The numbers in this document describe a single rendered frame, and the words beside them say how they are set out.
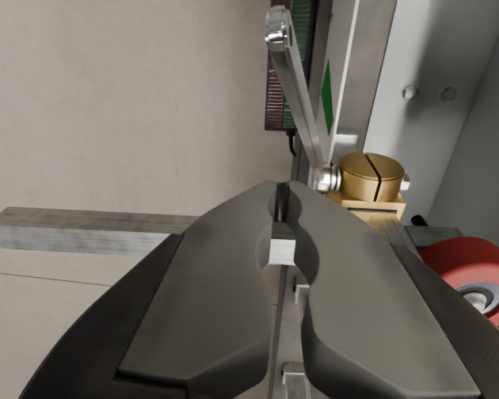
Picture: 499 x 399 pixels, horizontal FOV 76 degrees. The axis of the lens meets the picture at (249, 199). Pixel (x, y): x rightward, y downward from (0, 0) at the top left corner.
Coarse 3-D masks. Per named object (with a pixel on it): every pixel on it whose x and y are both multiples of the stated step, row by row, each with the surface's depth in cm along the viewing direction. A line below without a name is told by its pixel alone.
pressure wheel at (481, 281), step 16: (416, 224) 33; (448, 240) 25; (464, 240) 25; (480, 240) 25; (432, 256) 25; (448, 256) 24; (464, 256) 24; (480, 256) 23; (496, 256) 23; (448, 272) 23; (464, 272) 23; (480, 272) 23; (496, 272) 23; (464, 288) 24; (480, 288) 24; (496, 288) 24; (480, 304) 24; (496, 304) 25; (496, 320) 25
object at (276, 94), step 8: (280, 0) 32; (288, 0) 32; (288, 8) 32; (272, 64) 35; (272, 72) 36; (272, 80) 36; (272, 88) 37; (280, 88) 37; (272, 96) 37; (280, 96) 37; (272, 104) 38; (280, 104) 38; (272, 112) 38; (280, 112) 38; (272, 120) 39; (280, 120) 39
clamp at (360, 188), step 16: (352, 160) 26; (368, 160) 27; (384, 160) 26; (352, 176) 24; (368, 176) 24; (384, 176) 24; (400, 176) 24; (352, 192) 25; (368, 192) 24; (384, 192) 24; (352, 208) 25; (368, 208) 25; (384, 208) 25; (400, 208) 25
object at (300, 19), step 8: (296, 0) 32; (304, 0) 32; (296, 8) 32; (304, 8) 32; (296, 16) 33; (304, 16) 33; (296, 24) 33; (304, 24) 33; (296, 32) 33; (304, 32) 33; (296, 40) 34; (304, 40) 34; (304, 48) 34; (304, 56) 35; (288, 112) 38; (288, 120) 39
